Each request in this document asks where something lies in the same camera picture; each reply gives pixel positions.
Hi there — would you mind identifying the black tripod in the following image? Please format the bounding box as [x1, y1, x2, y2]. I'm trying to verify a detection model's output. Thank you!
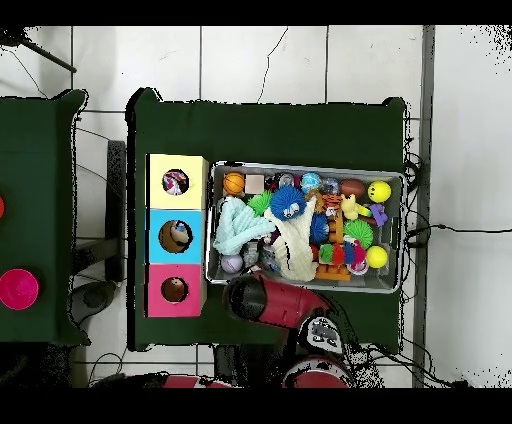
[0, 27, 79, 75]

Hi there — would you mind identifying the green spiky ball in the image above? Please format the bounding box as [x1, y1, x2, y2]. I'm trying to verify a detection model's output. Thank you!
[343, 219, 375, 250]

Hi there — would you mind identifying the plain yellow ball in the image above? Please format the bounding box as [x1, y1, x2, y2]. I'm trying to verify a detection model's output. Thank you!
[365, 245, 390, 270]

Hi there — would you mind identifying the green fuzzy toy with eyes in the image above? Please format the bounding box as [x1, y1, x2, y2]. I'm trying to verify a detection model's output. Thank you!
[247, 191, 273, 216]

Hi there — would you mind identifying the cream yellow cloth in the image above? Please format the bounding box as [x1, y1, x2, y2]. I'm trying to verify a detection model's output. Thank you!
[267, 195, 321, 283]

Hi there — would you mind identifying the wooden box with three holes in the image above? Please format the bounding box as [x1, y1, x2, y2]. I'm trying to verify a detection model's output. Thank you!
[144, 153, 212, 320]

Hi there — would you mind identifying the mint green cloth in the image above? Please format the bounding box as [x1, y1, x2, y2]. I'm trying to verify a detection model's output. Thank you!
[212, 197, 277, 257]

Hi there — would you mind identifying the clear mesh bin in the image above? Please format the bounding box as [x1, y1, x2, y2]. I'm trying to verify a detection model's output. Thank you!
[204, 162, 404, 294]

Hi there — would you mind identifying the globe print ball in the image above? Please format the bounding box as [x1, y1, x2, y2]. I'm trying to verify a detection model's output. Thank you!
[299, 171, 322, 194]

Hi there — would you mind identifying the side table with green cloth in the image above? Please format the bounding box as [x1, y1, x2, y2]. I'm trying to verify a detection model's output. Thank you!
[0, 89, 89, 347]

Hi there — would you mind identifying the small wooden cube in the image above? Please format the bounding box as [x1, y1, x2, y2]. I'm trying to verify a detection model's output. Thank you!
[244, 174, 266, 196]

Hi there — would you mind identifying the yellow smiley ball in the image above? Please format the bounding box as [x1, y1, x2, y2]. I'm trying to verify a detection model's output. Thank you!
[367, 179, 393, 204]

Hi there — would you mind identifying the colourful polka dot cloth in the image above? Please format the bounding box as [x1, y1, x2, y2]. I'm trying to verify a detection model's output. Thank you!
[163, 168, 192, 197]

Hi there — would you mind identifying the blue spiky ball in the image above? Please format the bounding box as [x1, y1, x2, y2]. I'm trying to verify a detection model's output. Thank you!
[308, 214, 331, 245]
[269, 186, 308, 221]

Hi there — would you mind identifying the small orange basketball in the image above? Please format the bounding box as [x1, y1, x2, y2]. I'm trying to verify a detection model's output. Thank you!
[222, 172, 247, 198]

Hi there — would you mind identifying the pink disc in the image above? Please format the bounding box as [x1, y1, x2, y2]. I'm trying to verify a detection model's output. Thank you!
[0, 268, 41, 312]

